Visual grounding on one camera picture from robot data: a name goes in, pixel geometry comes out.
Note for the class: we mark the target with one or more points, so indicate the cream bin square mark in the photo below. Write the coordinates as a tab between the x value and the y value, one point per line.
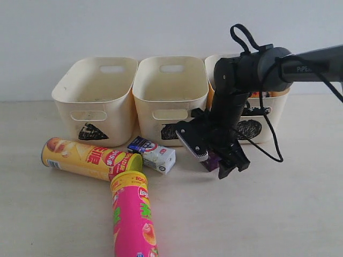
166	89

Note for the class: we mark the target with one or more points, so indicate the orange instant noodle bag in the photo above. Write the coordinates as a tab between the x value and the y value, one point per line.
265	94

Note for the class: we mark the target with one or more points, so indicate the yellow Lay's chips can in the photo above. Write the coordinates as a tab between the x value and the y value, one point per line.
87	160

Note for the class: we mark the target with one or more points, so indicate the pink Lay's chips can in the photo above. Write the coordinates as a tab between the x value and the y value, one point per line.
133	229

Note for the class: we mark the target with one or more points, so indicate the purple small box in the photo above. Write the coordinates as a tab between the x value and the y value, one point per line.
212	161

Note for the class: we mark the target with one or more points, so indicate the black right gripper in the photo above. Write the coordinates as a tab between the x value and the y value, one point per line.
201	134

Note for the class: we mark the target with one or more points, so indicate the white and blue small box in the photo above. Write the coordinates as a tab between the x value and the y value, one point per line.
155	156

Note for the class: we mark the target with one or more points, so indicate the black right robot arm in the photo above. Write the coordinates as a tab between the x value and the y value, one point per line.
236	78

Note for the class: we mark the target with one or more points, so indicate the cream bin triangle mark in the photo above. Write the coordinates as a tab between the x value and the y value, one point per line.
95	101

